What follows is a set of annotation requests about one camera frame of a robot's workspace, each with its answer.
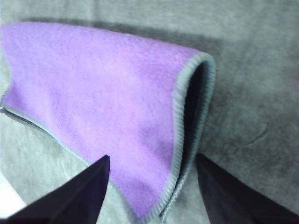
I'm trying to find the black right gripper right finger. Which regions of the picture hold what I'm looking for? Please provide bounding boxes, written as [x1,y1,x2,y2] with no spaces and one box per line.
[195,153,299,224]

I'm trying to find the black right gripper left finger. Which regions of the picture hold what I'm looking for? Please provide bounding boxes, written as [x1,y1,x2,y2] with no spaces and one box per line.
[0,154,111,224]

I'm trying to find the purple towel with grey hem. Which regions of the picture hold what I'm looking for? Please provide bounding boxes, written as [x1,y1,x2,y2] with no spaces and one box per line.
[0,21,217,221]

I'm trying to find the grey table cloth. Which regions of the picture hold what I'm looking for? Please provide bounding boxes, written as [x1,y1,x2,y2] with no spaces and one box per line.
[0,0,299,224]

